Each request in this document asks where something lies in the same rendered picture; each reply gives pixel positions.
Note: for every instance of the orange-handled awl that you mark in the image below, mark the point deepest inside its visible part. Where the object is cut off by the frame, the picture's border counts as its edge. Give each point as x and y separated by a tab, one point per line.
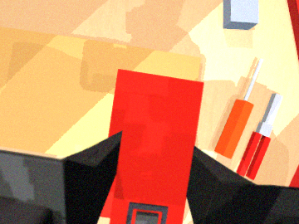
236	122

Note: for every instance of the pale yellow panel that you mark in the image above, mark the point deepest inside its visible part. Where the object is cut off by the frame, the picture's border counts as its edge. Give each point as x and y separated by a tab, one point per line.
57	92

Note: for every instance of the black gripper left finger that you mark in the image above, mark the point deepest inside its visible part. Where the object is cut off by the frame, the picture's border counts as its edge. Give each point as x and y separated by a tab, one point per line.
75	187

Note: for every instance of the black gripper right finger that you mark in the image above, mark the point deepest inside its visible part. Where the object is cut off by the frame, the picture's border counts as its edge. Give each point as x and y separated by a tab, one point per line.
218	195

